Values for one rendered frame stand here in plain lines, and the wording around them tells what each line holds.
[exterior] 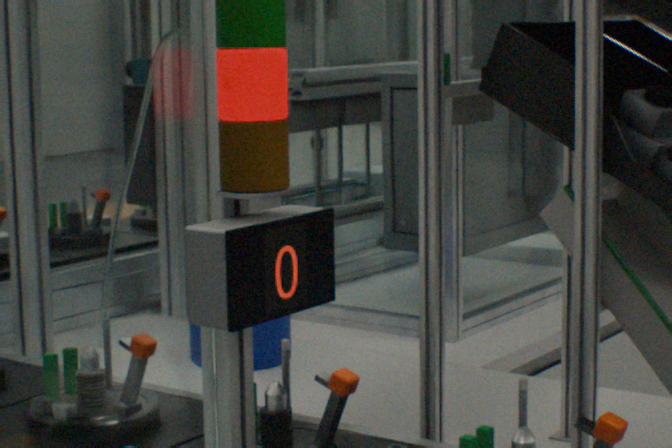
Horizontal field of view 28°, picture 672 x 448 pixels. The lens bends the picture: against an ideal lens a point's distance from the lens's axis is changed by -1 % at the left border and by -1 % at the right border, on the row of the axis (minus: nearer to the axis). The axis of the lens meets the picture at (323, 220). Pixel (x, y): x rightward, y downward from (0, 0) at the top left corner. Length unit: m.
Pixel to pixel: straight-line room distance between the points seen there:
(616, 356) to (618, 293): 1.19
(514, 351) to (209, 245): 1.23
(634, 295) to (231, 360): 0.44
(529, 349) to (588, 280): 0.89
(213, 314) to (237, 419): 0.11
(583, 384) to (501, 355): 0.79
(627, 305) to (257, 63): 0.50
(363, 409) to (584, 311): 0.59
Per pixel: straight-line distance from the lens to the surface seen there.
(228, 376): 0.99
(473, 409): 1.80
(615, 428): 1.05
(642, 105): 1.29
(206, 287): 0.92
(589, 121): 1.24
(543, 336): 2.19
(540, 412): 1.79
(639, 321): 1.27
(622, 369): 2.50
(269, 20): 0.93
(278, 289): 0.95
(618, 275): 1.28
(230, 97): 0.94
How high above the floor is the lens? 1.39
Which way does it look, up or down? 9 degrees down
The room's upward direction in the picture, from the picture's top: 1 degrees counter-clockwise
